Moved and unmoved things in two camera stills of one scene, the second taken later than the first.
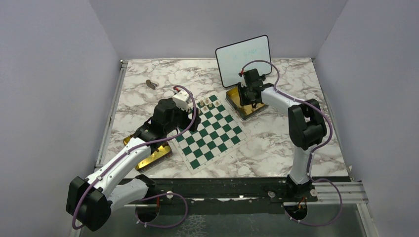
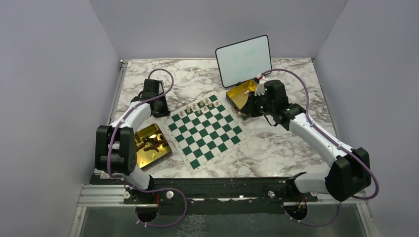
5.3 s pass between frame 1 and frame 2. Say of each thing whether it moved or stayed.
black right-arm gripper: moved
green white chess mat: stayed
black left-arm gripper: moved
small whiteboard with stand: stayed
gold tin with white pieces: stayed
